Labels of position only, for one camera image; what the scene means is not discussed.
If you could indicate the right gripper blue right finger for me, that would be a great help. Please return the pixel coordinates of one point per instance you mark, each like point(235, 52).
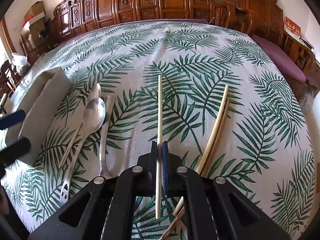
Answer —
point(165, 155)

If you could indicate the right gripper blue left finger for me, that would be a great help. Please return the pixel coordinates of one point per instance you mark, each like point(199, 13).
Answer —
point(153, 166)

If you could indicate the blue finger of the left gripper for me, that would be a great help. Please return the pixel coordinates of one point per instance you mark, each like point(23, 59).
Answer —
point(15, 151)
point(12, 119)

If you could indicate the grey rectangular utensil tray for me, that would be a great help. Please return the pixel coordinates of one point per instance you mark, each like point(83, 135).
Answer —
point(40, 103)

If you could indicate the silver metal spoon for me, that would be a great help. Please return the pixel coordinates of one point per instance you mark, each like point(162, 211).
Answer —
point(93, 118)

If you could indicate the dark wooden dining chair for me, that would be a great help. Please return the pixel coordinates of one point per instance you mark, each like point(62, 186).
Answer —
point(9, 79)

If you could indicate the white plastic bag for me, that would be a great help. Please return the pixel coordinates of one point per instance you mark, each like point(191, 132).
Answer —
point(21, 63)

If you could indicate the green leaf print tablecloth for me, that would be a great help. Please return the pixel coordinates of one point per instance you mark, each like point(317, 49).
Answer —
point(265, 149)

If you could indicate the stacked cardboard boxes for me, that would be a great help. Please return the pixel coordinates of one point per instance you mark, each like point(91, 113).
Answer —
point(34, 35)

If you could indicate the grey fluffy duster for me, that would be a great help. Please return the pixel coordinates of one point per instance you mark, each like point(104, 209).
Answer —
point(306, 100)

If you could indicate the purple armchair seat cushion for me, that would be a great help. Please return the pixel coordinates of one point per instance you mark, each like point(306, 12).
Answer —
point(280, 59)

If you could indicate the long carved wooden sofa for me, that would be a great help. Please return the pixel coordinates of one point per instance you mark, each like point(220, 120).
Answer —
point(75, 17)

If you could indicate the carved wooden armchair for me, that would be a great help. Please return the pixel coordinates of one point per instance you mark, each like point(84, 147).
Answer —
point(265, 19)

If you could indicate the red gift box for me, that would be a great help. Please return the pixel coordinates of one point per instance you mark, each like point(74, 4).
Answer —
point(292, 28)

